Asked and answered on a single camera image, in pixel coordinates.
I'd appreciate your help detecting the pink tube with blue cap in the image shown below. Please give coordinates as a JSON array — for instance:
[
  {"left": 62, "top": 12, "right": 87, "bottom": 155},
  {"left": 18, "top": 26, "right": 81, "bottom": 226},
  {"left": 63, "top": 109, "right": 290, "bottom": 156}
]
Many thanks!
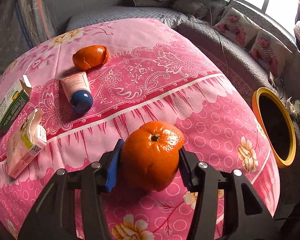
[{"left": 60, "top": 71, "right": 94, "bottom": 115}]

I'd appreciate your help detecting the yellow rimmed bin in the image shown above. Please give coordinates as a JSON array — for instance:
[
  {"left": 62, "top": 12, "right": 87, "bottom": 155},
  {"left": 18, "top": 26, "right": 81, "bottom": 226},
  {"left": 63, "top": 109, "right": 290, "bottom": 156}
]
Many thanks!
[{"left": 252, "top": 87, "right": 296, "bottom": 169}]

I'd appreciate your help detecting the pink floral tablecloth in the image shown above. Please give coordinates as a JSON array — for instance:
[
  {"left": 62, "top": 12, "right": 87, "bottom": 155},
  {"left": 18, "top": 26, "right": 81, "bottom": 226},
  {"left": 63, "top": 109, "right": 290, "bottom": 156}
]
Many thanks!
[{"left": 0, "top": 17, "right": 281, "bottom": 240}]

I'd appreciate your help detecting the torn pink carton box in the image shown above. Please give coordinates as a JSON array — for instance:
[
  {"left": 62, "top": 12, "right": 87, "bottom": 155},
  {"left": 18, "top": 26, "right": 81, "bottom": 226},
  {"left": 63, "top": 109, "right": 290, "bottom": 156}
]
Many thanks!
[{"left": 6, "top": 108, "right": 48, "bottom": 179}]

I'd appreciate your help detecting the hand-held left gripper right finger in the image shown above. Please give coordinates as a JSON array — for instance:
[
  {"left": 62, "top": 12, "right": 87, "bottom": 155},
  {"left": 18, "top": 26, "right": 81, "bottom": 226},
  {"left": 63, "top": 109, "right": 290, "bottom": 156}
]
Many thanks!
[{"left": 178, "top": 148, "right": 278, "bottom": 240}]

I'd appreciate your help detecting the grey quilted sofa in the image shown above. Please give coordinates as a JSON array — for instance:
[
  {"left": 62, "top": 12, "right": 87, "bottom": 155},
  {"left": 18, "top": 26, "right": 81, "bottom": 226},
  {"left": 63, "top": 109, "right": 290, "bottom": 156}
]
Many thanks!
[{"left": 65, "top": 0, "right": 300, "bottom": 207}]

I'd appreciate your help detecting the green white carton box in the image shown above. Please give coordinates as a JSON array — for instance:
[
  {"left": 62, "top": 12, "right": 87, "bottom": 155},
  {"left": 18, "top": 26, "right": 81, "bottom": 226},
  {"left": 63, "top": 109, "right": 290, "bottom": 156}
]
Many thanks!
[{"left": 0, "top": 75, "right": 33, "bottom": 133}]

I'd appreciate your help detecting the large orange mandarin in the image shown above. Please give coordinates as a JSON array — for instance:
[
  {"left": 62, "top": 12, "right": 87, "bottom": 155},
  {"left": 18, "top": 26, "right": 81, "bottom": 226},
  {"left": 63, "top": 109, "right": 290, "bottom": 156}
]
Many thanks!
[{"left": 120, "top": 120, "right": 185, "bottom": 192}]

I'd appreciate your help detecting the small orange mandarin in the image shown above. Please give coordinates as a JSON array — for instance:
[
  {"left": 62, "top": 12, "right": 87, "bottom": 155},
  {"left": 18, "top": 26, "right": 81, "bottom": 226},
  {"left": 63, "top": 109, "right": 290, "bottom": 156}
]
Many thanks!
[{"left": 72, "top": 45, "right": 109, "bottom": 70}]

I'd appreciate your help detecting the grey cushion pile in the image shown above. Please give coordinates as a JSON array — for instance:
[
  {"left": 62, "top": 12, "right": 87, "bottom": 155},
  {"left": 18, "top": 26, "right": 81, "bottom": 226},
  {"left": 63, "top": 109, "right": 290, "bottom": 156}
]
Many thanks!
[{"left": 172, "top": 0, "right": 227, "bottom": 18}]

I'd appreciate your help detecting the grey pillow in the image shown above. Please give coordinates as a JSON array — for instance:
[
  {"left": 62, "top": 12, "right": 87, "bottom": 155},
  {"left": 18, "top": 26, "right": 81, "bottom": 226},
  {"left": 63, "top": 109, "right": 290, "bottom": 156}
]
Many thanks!
[{"left": 128, "top": 0, "right": 173, "bottom": 8}]

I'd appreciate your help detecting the baby print cushion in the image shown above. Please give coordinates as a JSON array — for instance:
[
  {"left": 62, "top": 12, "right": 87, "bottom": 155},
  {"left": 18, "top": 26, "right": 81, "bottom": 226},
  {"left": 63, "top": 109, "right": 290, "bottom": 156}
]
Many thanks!
[
  {"left": 213, "top": 7, "right": 260, "bottom": 48},
  {"left": 248, "top": 28, "right": 293, "bottom": 77}
]

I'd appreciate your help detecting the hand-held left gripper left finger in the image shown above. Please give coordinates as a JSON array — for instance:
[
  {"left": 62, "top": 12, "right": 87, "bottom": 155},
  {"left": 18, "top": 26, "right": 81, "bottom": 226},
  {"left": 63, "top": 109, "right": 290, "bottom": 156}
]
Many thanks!
[{"left": 17, "top": 139, "right": 125, "bottom": 240}]

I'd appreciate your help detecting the crumpled white tissue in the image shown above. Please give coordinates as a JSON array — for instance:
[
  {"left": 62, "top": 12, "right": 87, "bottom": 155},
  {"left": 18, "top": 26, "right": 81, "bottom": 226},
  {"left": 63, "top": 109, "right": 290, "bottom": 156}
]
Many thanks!
[{"left": 285, "top": 99, "right": 297, "bottom": 117}]

